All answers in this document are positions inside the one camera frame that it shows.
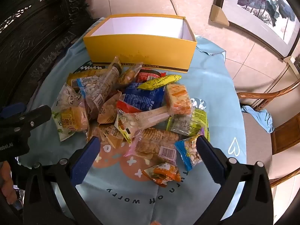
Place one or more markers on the long yellow snack packet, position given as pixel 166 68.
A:
pixel 159 82

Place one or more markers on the light blue printed tablecloth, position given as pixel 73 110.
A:
pixel 211 86

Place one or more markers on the blue purple nut packet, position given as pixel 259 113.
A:
pixel 188 152

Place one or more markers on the blue cloth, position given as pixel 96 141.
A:
pixel 262 118

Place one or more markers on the long clear white snack packet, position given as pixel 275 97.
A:
pixel 143 119

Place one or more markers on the brown paper snack packet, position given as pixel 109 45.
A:
pixel 110 133
pixel 109 110

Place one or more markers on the yellow cardboard box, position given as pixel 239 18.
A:
pixel 140 51

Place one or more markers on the blue white snack packet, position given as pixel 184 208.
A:
pixel 88 84

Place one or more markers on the beige chair cushion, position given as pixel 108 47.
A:
pixel 257 145

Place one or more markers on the white green bread packet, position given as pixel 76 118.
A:
pixel 70 117

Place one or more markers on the dark carved wooden furniture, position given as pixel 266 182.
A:
pixel 35 39

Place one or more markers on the clear round cracker stack packet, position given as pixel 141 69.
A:
pixel 152 143

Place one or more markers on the red strip snack packet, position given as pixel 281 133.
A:
pixel 126 107

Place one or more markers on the person's left hand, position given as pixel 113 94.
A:
pixel 7 185

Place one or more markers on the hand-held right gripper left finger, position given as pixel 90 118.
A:
pixel 85 161

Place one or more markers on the wooden chair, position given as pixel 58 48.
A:
pixel 264 98

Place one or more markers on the framed landscape painting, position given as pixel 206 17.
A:
pixel 262 4

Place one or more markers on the yellow snack bag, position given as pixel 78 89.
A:
pixel 82 75

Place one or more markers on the green snack packet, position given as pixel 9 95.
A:
pixel 187 123

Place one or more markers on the long clear brown snack packet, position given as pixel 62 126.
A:
pixel 105 86

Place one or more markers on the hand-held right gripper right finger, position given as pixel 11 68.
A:
pixel 208 159

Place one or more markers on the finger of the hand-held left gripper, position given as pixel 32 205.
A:
pixel 11 109
pixel 35 117

